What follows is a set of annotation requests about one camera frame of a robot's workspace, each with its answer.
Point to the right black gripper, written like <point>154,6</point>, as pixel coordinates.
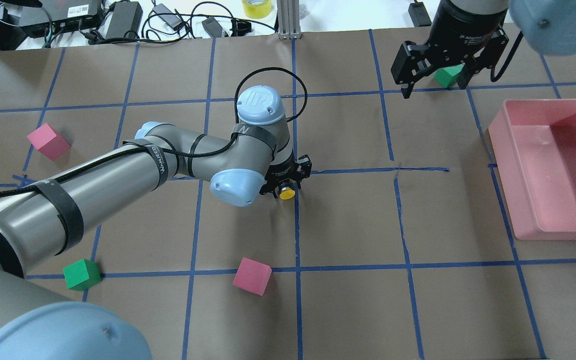
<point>460,30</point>

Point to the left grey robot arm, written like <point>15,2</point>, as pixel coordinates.
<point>51,216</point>

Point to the pink plastic bin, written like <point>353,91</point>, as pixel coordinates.
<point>534,145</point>

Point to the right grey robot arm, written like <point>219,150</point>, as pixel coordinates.
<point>548,26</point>

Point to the yellow tape roll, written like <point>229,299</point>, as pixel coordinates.
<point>257,9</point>

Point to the black power adapter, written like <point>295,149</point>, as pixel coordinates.
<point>418,14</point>

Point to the pink foam cube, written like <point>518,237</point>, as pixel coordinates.
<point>252,276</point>
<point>50,143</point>

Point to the yellow push button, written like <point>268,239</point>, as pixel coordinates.
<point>286,192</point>

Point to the pink foam cube far left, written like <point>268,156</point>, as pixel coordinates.
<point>50,143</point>

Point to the aluminium frame post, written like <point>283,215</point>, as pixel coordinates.
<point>288,19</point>

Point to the green foam cube right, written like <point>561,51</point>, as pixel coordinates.
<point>446,77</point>

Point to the green foam cube left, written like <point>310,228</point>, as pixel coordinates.
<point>81,275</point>

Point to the green foam cube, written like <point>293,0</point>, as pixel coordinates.
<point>81,275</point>
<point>446,77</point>

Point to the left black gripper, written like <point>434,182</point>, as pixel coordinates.
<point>282,172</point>

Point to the pink foam cube centre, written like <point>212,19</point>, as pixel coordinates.
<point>252,276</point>

